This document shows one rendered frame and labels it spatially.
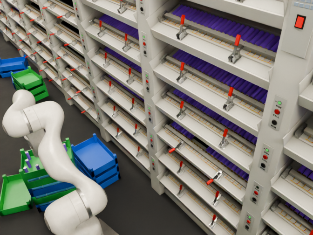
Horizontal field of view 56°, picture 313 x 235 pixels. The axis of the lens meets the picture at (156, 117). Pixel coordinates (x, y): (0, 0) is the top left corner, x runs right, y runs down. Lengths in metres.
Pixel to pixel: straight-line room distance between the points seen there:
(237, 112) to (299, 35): 0.40
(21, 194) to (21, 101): 1.13
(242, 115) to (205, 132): 0.27
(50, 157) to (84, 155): 1.03
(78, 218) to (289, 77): 0.84
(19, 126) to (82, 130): 1.49
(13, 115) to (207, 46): 0.78
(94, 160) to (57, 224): 1.05
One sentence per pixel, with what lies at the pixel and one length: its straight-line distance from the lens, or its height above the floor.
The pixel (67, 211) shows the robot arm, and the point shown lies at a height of 0.77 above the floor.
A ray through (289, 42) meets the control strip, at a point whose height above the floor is 1.31.
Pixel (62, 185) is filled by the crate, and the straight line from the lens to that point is 2.01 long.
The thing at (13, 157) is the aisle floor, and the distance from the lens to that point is 2.64.
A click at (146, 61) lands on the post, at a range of 1.45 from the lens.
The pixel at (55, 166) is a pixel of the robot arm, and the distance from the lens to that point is 1.17.
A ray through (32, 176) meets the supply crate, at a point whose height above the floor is 0.34.
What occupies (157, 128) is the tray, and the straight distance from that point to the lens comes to 1.65.
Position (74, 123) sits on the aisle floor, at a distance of 2.77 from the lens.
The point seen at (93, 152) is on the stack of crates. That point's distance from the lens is 2.20.
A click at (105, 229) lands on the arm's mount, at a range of 1.56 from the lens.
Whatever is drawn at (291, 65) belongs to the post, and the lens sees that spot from 0.92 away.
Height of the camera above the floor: 1.66
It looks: 38 degrees down
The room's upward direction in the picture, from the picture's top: 3 degrees counter-clockwise
